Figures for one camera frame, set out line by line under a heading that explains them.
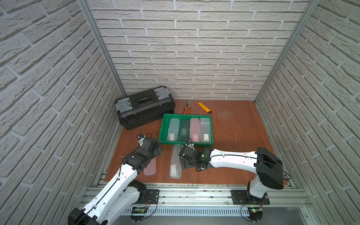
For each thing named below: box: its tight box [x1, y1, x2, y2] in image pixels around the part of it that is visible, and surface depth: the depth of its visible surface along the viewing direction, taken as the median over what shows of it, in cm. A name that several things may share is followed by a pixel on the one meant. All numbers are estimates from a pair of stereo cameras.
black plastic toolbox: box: [114, 85, 176, 131], surface depth 97 cm
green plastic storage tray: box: [158, 113, 214, 147], surface depth 100 cm
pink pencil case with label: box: [189, 118, 201, 143], surface depth 98 cm
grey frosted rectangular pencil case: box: [200, 117, 212, 143], surface depth 97 cm
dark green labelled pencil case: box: [177, 119, 191, 142], surface depth 101 cm
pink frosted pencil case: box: [143, 157, 157, 176], surface depth 83 cm
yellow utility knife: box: [198, 102, 213, 114], surface depth 116 cm
